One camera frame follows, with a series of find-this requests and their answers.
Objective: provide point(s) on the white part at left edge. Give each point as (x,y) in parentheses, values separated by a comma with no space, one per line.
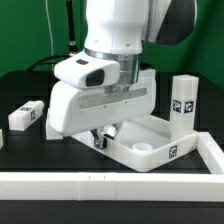
(1,139)

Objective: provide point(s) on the white L-shaped obstacle wall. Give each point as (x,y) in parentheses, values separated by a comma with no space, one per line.
(32,168)

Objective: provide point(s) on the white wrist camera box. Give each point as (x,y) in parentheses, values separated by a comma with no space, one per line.
(83,71)

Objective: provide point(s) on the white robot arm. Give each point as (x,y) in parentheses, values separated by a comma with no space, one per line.
(118,30)

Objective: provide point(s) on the white desk tabletop tray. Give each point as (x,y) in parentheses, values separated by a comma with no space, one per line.
(143,144)

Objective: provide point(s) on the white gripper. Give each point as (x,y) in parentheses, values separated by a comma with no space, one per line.
(73,110)

